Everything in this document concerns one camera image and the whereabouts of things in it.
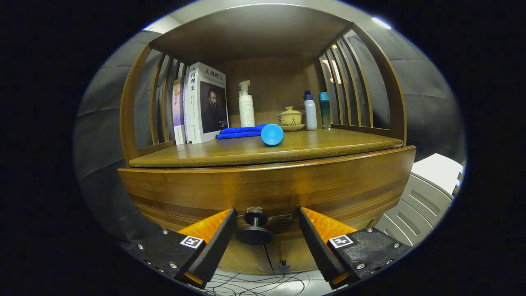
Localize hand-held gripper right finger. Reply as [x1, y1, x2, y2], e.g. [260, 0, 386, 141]
[299, 207, 411, 289]

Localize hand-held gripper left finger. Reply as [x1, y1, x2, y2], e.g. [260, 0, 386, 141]
[123, 208, 237, 288]

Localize black round drawer knob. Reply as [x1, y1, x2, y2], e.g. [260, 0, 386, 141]
[236, 210, 274, 246]

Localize brown wooden drawer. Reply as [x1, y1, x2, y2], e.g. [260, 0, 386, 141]
[117, 146, 416, 241]

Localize blue white cosmetic tube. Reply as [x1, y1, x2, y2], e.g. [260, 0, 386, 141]
[261, 123, 284, 146]

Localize wooden countertop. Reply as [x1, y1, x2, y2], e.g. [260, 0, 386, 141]
[129, 125, 404, 168]

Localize brown wooden cabinet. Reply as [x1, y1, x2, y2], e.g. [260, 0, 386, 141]
[117, 3, 416, 275]

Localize blue folded cloth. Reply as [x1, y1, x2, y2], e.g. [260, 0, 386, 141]
[216, 124, 268, 140]

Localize thin white book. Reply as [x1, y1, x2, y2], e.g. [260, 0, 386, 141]
[183, 74, 193, 143]

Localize white bottle blue cap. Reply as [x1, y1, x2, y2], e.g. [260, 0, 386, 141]
[303, 90, 318, 131]

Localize yellow lidded teacup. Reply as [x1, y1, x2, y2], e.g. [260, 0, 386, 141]
[278, 106, 304, 126]

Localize white pump bottle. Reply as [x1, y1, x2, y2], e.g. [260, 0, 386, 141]
[238, 80, 256, 128]

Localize teal slim bottle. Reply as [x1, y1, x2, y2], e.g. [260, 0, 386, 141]
[319, 92, 331, 130]

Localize thin purple book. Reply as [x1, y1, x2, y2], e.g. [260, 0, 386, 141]
[172, 78, 186, 145]

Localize thick white portrait book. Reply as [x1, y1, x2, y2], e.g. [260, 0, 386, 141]
[187, 62, 229, 144]

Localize black floor cables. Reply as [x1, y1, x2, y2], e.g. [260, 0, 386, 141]
[201, 269, 313, 296]

